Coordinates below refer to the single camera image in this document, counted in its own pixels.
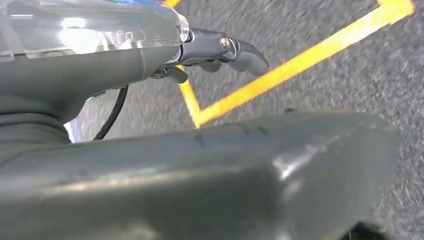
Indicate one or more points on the grey robot left leg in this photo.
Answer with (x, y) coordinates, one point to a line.
(198, 185)

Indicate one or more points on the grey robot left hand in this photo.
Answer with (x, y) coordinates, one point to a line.
(82, 66)

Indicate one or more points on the yellow floor tape rectangle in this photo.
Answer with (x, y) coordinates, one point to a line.
(298, 64)

